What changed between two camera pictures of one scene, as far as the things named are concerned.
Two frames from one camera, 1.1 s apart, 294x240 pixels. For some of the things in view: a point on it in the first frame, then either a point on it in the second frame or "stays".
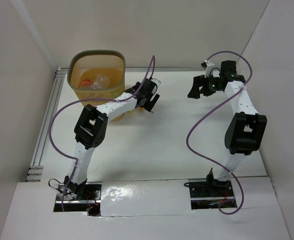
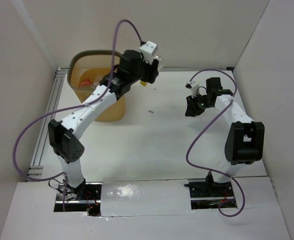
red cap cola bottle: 86,84 stays
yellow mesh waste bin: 97,74 stays
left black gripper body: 149,100 -> 151,71
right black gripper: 198,81 -> 192,110
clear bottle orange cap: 139,109 -> 144,83
